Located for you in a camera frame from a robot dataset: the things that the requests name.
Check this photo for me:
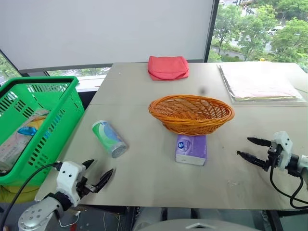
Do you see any red folded cloth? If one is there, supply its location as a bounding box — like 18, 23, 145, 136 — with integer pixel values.
147, 55, 189, 81

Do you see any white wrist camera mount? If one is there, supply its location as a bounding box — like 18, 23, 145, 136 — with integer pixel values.
56, 161, 87, 207
272, 131, 294, 171

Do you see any snack bag in clear wrapper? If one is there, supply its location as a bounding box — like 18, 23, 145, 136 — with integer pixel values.
0, 108, 51, 171

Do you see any purple tissue pack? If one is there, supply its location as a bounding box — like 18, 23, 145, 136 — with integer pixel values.
175, 134, 208, 167

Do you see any orange wicker basket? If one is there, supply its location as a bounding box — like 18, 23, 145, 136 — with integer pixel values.
148, 95, 235, 136

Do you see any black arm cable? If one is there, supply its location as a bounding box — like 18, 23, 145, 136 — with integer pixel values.
269, 163, 308, 209
0, 162, 64, 231

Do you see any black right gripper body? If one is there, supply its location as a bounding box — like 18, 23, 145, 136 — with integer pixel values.
265, 143, 282, 172

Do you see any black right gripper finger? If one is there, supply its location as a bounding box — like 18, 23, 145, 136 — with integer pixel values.
247, 136, 273, 148
237, 151, 268, 170

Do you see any thin white wire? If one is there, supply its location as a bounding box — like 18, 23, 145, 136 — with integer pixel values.
59, 211, 81, 228

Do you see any green plastic shopping basket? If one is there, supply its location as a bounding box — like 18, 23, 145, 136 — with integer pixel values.
0, 76, 85, 186

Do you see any yellow stool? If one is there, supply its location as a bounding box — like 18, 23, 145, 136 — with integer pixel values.
0, 184, 40, 204

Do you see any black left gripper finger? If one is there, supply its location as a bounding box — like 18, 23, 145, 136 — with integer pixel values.
82, 159, 95, 173
95, 168, 114, 193

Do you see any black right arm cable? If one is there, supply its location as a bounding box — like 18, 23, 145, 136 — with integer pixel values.
269, 163, 308, 209

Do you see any green blue wet wipes canister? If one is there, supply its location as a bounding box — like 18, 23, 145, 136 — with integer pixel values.
92, 120, 128, 159

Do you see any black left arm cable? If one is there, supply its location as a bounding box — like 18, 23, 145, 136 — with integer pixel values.
0, 162, 64, 231

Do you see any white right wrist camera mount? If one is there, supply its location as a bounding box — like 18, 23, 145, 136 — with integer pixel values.
272, 131, 294, 171

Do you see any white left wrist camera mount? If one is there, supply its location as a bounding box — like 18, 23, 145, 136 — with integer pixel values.
56, 161, 87, 207

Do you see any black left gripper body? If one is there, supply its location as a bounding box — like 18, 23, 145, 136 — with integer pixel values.
77, 176, 97, 200

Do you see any white roller blind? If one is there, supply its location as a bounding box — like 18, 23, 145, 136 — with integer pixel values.
0, 0, 216, 70

